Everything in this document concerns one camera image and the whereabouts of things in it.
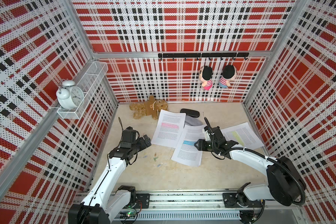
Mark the doll with pink striped shirt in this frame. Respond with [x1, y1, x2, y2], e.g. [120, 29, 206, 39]
[199, 66, 213, 91]

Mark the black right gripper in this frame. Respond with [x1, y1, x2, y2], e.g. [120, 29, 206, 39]
[194, 138, 218, 152]

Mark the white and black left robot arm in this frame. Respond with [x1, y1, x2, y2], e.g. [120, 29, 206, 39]
[68, 127, 152, 224]

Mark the white wire mesh shelf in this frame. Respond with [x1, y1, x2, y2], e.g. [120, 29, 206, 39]
[57, 61, 108, 119]

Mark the document with pink highlight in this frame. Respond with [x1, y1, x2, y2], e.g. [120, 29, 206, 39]
[151, 110, 186, 148]

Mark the white alarm clock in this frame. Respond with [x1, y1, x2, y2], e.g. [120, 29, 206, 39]
[56, 80, 85, 110]

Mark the black hook rail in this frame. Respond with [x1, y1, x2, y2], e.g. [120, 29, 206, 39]
[158, 52, 250, 59]

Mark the green circuit board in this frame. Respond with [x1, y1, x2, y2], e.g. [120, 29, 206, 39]
[119, 210, 137, 220]

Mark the grey glasses case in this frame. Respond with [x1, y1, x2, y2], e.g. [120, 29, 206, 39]
[185, 115, 203, 127]

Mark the document with blue highlight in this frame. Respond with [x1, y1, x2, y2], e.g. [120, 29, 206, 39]
[171, 125, 205, 167]

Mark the doll with blue trousers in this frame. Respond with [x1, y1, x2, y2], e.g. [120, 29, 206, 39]
[218, 65, 237, 88]

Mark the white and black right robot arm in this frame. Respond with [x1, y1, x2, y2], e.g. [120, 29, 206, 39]
[194, 119, 306, 207]

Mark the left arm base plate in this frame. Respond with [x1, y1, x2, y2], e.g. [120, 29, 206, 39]
[133, 193, 150, 210]

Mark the brown teddy bear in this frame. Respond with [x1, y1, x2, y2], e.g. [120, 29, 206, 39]
[129, 95, 168, 120]

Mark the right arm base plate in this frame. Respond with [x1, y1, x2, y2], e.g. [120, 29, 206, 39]
[223, 192, 262, 208]

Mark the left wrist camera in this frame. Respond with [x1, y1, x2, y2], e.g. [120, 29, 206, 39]
[119, 127, 137, 148]

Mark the document with yellow highlight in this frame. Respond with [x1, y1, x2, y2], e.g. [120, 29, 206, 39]
[221, 122, 264, 150]

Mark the black glasses case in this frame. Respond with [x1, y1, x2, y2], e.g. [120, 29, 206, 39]
[180, 108, 200, 118]

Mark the aluminium front rail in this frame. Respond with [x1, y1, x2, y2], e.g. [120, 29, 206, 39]
[69, 190, 306, 222]

